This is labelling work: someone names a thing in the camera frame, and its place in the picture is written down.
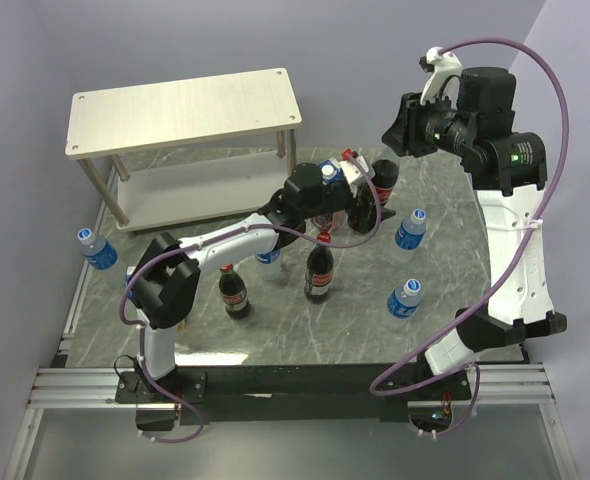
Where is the water bottle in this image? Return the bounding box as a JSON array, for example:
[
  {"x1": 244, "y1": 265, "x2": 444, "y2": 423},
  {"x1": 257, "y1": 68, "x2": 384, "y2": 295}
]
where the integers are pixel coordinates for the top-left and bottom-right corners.
[
  {"x1": 389, "y1": 208, "x2": 427, "y2": 264},
  {"x1": 385, "y1": 278, "x2": 423, "y2": 329},
  {"x1": 255, "y1": 249, "x2": 281, "y2": 281},
  {"x1": 77, "y1": 228, "x2": 118, "y2": 271}
]

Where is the purple cable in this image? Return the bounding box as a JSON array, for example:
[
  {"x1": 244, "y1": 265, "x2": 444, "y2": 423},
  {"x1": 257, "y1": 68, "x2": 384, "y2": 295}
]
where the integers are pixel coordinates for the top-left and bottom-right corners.
[
  {"x1": 369, "y1": 35, "x2": 572, "y2": 438},
  {"x1": 119, "y1": 157, "x2": 382, "y2": 445}
]

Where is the water bottle centre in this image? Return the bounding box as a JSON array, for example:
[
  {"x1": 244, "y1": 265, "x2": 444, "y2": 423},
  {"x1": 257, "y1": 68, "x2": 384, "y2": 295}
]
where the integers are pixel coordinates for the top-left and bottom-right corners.
[{"x1": 255, "y1": 249, "x2": 281, "y2": 281}]

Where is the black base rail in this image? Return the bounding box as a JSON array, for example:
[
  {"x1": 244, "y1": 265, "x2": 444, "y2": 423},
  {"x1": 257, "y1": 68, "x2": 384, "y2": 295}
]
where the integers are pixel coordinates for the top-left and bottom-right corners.
[{"x1": 114, "y1": 363, "x2": 476, "y2": 433}]

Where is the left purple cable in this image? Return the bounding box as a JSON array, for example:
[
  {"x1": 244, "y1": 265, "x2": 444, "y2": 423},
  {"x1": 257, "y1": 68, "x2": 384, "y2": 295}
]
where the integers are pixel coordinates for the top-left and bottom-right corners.
[{"x1": 119, "y1": 157, "x2": 382, "y2": 445}]

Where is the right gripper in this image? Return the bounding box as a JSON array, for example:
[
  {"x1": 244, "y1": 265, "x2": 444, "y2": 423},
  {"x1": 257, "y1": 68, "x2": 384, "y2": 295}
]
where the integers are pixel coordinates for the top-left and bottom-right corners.
[{"x1": 381, "y1": 86, "x2": 477, "y2": 157}]

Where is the water bottle right back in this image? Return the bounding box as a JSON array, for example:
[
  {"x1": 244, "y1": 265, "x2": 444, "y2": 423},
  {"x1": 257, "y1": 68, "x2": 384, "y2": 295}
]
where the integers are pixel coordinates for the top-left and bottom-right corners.
[{"x1": 389, "y1": 208, "x2": 427, "y2": 264}]

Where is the cola bottle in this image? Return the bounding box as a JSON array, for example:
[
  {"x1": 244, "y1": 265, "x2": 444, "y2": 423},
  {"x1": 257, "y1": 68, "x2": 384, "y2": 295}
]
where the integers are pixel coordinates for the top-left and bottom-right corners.
[
  {"x1": 304, "y1": 232, "x2": 334, "y2": 304},
  {"x1": 347, "y1": 158, "x2": 399, "y2": 235},
  {"x1": 218, "y1": 264, "x2": 251, "y2": 320}
]

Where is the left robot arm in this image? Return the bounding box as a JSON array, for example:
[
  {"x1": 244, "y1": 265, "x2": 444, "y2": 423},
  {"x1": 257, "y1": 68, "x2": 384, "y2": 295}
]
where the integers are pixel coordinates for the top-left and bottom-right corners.
[{"x1": 119, "y1": 163, "x2": 395, "y2": 407}]

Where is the orange juice carton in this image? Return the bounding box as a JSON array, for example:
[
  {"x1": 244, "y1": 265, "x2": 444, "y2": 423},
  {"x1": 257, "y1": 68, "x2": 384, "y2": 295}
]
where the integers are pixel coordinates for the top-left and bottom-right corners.
[{"x1": 124, "y1": 267, "x2": 188, "y2": 334}]

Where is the grape juice carton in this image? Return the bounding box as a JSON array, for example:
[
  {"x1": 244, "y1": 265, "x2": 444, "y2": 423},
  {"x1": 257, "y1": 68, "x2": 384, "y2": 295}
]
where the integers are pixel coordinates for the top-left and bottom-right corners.
[{"x1": 310, "y1": 157, "x2": 352, "y2": 234}]

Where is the white two-tier shelf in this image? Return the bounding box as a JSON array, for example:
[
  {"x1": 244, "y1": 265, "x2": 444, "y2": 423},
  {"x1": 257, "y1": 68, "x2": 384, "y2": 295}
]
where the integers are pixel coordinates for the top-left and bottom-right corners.
[{"x1": 65, "y1": 67, "x2": 302, "y2": 235}]

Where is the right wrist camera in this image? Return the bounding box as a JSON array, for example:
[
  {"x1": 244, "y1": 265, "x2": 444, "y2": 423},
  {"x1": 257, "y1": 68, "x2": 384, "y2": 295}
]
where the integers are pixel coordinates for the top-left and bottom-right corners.
[{"x1": 419, "y1": 46, "x2": 463, "y2": 105}]

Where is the water bottle far left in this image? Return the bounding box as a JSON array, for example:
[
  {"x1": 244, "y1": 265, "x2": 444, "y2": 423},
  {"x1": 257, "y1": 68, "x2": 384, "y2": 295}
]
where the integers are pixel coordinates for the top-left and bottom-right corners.
[{"x1": 77, "y1": 228, "x2": 118, "y2": 271}]

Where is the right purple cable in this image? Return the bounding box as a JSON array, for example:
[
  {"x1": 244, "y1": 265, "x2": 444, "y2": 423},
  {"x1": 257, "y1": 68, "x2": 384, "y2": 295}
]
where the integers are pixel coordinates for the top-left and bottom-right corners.
[{"x1": 369, "y1": 35, "x2": 572, "y2": 438}]

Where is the water bottle right front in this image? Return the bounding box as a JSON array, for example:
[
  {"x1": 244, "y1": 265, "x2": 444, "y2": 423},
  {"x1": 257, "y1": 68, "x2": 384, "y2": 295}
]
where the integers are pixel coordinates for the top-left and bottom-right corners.
[{"x1": 385, "y1": 278, "x2": 423, "y2": 329}]

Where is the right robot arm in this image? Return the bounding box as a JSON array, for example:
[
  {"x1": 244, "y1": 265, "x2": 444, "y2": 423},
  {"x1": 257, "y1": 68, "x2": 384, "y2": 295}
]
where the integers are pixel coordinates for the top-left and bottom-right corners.
[{"x1": 382, "y1": 67, "x2": 568, "y2": 399}]

